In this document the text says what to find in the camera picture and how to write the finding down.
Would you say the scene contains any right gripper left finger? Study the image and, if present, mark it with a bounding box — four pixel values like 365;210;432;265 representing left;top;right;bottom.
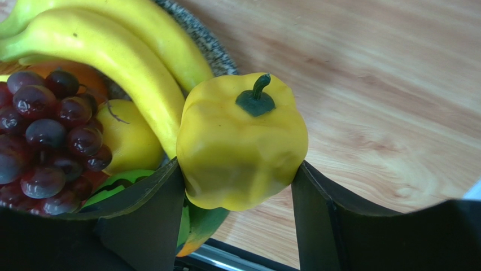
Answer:
1;160;184;270

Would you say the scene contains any orange green mango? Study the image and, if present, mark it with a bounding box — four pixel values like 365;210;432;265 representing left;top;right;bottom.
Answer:
176;198;230;257

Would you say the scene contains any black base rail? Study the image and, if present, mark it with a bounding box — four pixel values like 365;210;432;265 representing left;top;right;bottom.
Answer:
175;238;296;271

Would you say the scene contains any yellow fake pepper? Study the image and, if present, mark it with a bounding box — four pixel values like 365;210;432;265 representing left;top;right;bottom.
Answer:
177;73;308;211

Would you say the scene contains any yellow fake lemon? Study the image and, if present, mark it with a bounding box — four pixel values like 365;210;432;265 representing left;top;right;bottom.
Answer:
96;99;164;175

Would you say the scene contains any yellow banana bunch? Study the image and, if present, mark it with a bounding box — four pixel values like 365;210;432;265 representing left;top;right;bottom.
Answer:
1;1;214;158

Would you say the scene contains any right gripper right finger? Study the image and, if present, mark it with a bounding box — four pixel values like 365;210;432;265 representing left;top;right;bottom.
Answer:
291;161;480;270

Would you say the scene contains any speckled round plate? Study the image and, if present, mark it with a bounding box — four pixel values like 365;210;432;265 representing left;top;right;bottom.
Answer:
86;1;237;110

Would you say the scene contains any dark purple grape bunch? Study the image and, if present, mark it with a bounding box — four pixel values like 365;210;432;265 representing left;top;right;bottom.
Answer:
1;68;112;216

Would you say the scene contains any green fake lime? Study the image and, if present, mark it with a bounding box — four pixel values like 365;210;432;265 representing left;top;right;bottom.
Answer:
81;169;155;210

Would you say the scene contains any orange fake tangerine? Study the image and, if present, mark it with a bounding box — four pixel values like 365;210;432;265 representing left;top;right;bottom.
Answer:
26;60;108;97

